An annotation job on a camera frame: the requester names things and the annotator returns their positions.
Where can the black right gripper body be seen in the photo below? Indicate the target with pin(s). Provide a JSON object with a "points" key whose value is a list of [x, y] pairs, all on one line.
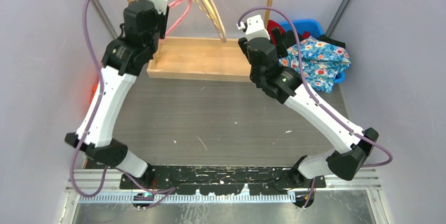
{"points": [[281, 50]]}

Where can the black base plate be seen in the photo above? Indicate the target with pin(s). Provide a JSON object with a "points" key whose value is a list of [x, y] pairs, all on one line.
{"points": [[226, 180]]}

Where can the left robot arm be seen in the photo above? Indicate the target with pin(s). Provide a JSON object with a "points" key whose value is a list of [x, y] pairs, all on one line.
{"points": [[122, 63]]}

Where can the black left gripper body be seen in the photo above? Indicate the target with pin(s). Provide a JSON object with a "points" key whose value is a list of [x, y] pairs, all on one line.
{"points": [[159, 32]]}

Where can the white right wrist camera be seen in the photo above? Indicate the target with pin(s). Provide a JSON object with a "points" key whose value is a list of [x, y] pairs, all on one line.
{"points": [[253, 28]]}

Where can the blue plastic bin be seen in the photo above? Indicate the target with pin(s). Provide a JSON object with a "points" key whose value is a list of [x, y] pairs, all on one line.
{"points": [[315, 29]]}

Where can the blue floral skirt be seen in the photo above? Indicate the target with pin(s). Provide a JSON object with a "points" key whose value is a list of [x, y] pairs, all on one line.
{"points": [[321, 62]]}

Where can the red pleated skirt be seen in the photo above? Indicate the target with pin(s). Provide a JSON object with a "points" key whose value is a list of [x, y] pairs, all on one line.
{"points": [[279, 34]]}

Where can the aluminium rail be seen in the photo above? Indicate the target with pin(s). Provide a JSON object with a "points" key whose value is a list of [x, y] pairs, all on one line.
{"points": [[115, 187]]}

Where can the wooden clothes rack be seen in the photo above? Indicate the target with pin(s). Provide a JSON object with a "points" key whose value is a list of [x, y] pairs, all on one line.
{"points": [[194, 49]]}

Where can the orange cloth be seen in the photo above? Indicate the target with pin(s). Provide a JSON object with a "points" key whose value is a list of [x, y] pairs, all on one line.
{"points": [[93, 91]]}

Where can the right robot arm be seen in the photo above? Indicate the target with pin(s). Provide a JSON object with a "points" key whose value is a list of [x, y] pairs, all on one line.
{"points": [[352, 144]]}

